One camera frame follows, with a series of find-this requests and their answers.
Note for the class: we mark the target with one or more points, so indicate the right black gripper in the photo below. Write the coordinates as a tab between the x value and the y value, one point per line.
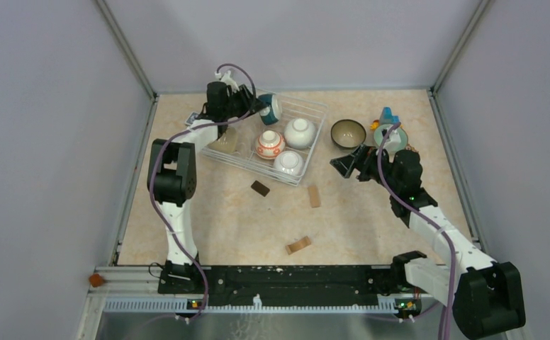
366	155

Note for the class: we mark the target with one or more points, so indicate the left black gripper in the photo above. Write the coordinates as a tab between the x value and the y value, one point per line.
244	94

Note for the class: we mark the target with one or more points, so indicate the blue bowl white dots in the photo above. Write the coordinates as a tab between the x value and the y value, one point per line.
273	112

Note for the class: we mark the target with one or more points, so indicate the dark blue bowl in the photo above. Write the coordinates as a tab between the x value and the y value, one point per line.
347	134

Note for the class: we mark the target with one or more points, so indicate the celadon green bowl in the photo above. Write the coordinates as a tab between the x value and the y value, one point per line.
380	132

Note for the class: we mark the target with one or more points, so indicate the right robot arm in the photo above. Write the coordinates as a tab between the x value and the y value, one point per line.
482	295

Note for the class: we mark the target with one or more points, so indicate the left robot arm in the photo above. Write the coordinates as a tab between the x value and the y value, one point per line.
172	180

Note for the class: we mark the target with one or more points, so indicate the white bowl orange pattern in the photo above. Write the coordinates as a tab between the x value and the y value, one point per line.
269	144

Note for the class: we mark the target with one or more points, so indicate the beige ceramic mug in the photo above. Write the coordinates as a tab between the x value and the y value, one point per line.
226	143

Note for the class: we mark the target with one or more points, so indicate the light wooden block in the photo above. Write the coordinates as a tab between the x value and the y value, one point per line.
314	196

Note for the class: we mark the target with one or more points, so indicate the colourful toy brick car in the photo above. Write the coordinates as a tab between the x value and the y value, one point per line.
386	117

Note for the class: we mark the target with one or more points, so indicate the plain white bowl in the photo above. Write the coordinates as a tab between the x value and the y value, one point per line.
300	133

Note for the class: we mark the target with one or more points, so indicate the white bowl front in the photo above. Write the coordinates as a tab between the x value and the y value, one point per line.
289	163

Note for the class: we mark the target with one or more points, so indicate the dark brown wooden block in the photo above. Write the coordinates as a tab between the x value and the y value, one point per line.
260	188

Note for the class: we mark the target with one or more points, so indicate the tan wooden arch block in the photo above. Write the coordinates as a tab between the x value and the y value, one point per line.
298	245

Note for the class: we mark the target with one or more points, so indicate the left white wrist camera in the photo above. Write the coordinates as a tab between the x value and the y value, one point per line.
227	79

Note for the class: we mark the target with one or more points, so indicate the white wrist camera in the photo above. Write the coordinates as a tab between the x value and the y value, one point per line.
397	140
227	79

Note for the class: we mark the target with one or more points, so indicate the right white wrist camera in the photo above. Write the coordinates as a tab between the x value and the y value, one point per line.
397	140

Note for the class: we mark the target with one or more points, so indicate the white wire dish rack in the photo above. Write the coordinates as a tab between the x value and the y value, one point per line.
250	128

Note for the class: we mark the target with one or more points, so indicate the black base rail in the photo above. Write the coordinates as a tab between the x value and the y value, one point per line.
284	286

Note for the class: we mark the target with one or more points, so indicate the orange block on frame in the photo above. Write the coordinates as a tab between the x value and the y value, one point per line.
96	280

